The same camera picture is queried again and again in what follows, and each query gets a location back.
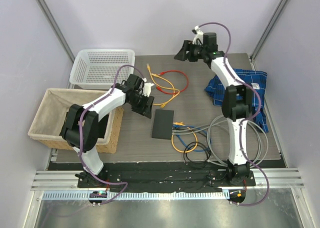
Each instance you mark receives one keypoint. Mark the white perforated plastic basket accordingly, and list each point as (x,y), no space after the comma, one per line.
(95,69)

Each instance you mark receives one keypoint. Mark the wicker basket with liner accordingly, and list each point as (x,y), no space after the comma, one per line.
(49,119)

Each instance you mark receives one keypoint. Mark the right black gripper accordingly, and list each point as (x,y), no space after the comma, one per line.
(181,56)

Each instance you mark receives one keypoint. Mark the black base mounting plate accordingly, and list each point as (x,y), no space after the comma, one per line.
(137,173)

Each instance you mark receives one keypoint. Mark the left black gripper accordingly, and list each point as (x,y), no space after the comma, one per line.
(148,101)

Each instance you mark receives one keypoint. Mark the black network switch box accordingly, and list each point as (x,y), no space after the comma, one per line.
(162,124)

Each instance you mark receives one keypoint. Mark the white slotted cable duct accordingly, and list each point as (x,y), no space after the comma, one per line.
(91,195)

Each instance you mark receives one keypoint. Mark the blue plaid cloth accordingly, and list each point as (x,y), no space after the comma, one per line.
(257,79)

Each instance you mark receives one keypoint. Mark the aluminium frame rail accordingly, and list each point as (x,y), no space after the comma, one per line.
(273,177)

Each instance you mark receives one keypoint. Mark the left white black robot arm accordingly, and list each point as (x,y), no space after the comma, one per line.
(84,124)

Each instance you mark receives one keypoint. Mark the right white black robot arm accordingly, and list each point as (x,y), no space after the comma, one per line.
(237,102)

